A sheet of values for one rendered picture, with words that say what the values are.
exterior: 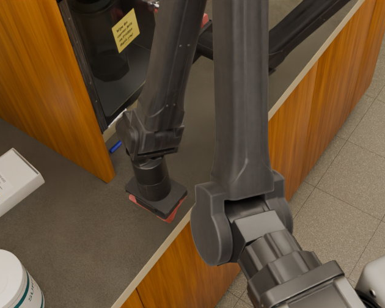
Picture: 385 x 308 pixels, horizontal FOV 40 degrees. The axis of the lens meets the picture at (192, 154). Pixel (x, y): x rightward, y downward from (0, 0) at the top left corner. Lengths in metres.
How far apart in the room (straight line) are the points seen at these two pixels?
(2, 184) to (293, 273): 0.92
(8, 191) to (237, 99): 0.85
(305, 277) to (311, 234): 1.74
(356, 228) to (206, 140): 1.13
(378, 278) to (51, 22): 0.67
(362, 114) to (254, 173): 2.11
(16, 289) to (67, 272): 0.18
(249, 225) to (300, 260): 0.07
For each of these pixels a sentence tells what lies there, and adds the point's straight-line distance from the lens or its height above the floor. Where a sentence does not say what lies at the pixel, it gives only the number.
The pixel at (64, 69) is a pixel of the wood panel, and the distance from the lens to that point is 1.03.
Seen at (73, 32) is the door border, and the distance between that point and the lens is 1.13.
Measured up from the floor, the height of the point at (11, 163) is 0.98.
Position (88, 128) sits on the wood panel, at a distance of 1.15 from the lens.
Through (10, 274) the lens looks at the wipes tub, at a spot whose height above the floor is 1.09.
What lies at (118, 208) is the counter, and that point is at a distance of 1.27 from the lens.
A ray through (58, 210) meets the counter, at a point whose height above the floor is 0.94.
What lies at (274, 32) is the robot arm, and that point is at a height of 1.25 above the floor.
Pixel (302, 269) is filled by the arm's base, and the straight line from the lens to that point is 0.57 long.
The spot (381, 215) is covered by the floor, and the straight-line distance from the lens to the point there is 2.39.
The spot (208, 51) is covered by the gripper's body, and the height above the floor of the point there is 1.15.
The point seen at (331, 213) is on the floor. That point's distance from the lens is 2.35.
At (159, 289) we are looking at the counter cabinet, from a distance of 1.44.
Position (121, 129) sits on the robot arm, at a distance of 0.95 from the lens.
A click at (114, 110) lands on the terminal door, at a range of 1.34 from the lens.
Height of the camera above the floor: 2.01
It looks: 53 degrees down
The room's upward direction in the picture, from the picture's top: 7 degrees counter-clockwise
